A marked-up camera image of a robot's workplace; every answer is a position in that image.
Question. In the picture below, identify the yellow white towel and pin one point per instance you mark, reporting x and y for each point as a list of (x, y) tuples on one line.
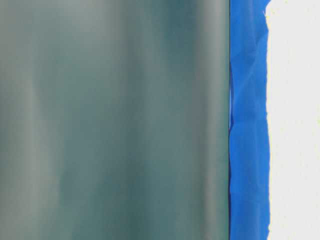
[(293, 115)]

